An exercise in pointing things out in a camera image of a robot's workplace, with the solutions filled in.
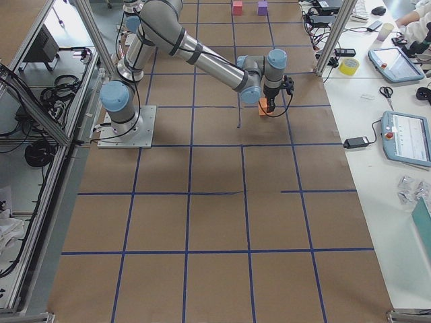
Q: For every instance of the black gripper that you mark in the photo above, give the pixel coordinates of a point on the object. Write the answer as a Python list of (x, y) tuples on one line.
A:
[(270, 93)]

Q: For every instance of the orange foam block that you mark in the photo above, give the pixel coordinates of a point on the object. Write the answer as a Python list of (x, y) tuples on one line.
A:
[(262, 107)]

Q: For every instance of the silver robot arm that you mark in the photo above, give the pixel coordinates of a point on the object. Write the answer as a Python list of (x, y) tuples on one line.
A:
[(131, 9), (158, 26)]

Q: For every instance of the black remote handset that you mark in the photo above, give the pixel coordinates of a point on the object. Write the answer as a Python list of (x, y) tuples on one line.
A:
[(345, 52)]

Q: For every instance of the yellow tape roll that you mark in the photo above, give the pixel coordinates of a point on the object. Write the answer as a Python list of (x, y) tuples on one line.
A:
[(349, 66)]

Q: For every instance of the black power adapter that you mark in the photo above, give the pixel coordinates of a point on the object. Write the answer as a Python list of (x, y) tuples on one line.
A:
[(356, 142)]

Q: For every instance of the purple foam block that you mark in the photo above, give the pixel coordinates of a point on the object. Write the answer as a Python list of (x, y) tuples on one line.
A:
[(262, 8)]

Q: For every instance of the red foam block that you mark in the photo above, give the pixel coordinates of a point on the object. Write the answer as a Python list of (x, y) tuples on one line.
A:
[(237, 8)]

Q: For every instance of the black scissors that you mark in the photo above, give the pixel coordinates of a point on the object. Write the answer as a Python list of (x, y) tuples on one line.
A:
[(387, 92)]

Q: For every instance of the far teach pendant tablet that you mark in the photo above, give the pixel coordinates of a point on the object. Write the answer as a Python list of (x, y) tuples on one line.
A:
[(394, 65)]

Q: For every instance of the teach pendant tablet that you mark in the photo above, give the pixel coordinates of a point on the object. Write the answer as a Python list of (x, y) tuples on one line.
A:
[(406, 138), (394, 65)]

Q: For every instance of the near teach pendant tablet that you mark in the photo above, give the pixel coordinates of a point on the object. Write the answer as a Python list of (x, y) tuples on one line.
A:
[(406, 138)]

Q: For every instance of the purple plastic cup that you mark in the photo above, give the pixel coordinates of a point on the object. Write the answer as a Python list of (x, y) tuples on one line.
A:
[(385, 31)]

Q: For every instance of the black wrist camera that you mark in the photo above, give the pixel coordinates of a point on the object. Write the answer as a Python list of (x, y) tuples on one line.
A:
[(288, 85)]

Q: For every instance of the aluminium frame post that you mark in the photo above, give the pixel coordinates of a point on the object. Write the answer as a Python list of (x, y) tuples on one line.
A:
[(342, 18)]

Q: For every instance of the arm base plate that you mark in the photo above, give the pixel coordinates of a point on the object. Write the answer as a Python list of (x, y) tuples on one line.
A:
[(134, 134)]

